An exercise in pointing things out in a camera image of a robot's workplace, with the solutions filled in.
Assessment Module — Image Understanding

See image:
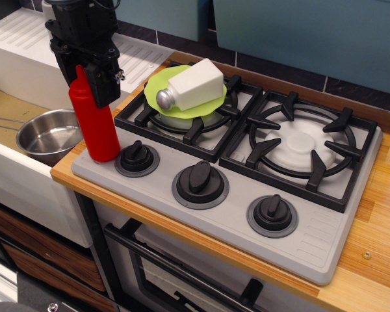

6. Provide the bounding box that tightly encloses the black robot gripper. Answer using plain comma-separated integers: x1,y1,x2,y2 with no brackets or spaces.
45,1,124,109

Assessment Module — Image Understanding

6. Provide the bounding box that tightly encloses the red ketchup squeeze bottle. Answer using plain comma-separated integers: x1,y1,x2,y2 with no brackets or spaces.
69,65,120,163

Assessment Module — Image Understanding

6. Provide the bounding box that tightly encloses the white salt shaker silver cap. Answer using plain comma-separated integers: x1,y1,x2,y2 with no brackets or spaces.
155,58,224,111

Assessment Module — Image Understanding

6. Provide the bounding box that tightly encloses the white toy sink unit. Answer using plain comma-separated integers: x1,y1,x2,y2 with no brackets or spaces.
0,7,176,249

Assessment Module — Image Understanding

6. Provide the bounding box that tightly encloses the light green plastic plate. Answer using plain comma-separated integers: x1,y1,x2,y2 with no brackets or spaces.
144,68,227,119

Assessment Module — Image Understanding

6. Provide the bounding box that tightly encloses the stainless steel pot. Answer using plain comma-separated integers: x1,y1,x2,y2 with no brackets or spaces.
0,109,83,167

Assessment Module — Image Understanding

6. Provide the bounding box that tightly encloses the grey toy faucet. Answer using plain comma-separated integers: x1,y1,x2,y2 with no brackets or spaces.
42,0,55,21

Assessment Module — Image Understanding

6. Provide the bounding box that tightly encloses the white left burner cap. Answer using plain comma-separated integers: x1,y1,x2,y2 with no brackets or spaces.
151,111,228,134

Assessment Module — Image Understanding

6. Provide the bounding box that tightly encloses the white burner cap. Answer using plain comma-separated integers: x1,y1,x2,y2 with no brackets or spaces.
151,111,228,134
256,111,347,172

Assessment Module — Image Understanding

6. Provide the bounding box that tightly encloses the black left stove knob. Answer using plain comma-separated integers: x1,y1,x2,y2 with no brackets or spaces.
114,140,160,178

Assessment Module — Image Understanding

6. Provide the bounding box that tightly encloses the black stove knob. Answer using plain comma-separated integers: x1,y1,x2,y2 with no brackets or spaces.
114,140,160,178
172,161,229,210
246,194,299,239

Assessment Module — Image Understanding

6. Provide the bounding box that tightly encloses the black left burner grate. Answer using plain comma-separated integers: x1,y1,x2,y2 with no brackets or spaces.
114,75,263,163

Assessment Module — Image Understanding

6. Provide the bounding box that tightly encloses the black middle stove knob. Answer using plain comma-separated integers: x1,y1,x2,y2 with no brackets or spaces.
172,161,229,210

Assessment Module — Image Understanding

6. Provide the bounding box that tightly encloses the wooden drawer front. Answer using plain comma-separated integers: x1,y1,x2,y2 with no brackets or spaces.
0,204,115,311

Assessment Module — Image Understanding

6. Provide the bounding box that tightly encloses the grey toy stove top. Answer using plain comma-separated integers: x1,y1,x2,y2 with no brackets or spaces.
71,62,383,285

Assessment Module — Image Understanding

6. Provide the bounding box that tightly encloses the white right burner cap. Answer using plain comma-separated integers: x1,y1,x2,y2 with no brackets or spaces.
256,111,347,172

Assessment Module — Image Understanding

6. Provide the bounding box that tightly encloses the black right stove knob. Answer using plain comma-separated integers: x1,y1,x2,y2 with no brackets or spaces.
246,194,299,239

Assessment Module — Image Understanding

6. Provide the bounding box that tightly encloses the toy oven door black handle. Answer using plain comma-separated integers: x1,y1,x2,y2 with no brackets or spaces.
103,219,263,312

